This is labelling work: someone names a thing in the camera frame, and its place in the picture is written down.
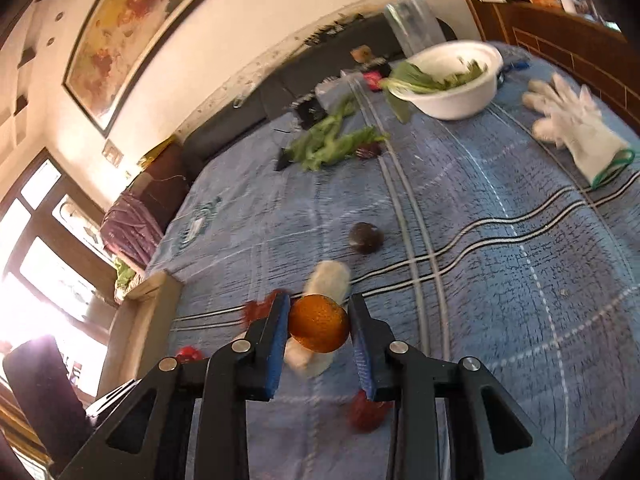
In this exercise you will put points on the bok choy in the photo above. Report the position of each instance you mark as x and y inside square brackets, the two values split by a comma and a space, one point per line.
[415, 82]

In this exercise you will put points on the white plastic bowl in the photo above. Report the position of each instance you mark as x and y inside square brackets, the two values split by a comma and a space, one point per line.
[465, 100]

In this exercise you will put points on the yellow cloth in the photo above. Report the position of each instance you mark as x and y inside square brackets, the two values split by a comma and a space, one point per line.
[152, 152]

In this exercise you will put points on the pink packet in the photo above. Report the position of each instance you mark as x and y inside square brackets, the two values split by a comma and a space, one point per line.
[372, 80]

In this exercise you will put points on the framed wall painting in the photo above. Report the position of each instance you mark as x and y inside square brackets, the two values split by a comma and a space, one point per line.
[130, 35]

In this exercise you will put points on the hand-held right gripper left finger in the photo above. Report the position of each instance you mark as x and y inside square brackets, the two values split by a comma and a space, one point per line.
[277, 347]

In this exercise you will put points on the dark purple round fruit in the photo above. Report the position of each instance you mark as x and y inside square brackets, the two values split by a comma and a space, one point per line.
[366, 237]

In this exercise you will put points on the green leafy vegetable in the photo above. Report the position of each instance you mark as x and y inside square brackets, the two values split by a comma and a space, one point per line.
[325, 145]

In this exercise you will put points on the black headboard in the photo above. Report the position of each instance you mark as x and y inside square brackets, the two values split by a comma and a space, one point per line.
[240, 110]

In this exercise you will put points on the white work glove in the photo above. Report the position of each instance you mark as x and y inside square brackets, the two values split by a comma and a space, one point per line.
[580, 125]

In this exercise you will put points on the wooden cabinet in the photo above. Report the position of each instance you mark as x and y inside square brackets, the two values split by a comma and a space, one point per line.
[550, 30]

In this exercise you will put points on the blue plaid bedsheet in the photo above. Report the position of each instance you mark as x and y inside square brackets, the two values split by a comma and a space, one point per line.
[475, 310]

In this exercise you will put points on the dark red fruit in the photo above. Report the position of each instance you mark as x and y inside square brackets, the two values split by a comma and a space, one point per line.
[365, 412]

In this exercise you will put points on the dark framed window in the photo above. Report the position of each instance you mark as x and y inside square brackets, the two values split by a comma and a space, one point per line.
[40, 265]

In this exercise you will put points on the small brown object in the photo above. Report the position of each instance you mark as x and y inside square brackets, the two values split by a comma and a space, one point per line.
[361, 53]

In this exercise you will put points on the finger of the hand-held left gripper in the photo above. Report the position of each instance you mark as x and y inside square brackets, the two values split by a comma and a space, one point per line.
[112, 399]

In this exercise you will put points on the small blue object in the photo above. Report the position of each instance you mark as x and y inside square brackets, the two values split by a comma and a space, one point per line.
[517, 66]

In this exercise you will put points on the clear plastic bag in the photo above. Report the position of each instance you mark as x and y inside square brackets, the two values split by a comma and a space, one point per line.
[415, 20]

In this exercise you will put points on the cardboard box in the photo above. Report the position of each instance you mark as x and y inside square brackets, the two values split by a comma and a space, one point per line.
[145, 320]

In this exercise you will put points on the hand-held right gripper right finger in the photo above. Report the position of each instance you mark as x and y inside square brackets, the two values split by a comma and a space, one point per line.
[361, 347]

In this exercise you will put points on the small dark red vegetable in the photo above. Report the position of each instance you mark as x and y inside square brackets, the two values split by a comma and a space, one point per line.
[370, 150]

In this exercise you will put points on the white oblong fruit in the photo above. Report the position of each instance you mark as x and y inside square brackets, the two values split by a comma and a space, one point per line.
[330, 280]

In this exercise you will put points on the orange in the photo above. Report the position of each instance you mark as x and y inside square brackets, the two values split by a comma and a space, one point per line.
[319, 324]

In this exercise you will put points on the purple cloth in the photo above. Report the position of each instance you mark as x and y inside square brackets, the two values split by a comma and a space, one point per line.
[132, 230]

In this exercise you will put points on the green striped cloth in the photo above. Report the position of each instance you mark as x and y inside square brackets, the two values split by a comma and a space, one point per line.
[123, 275]

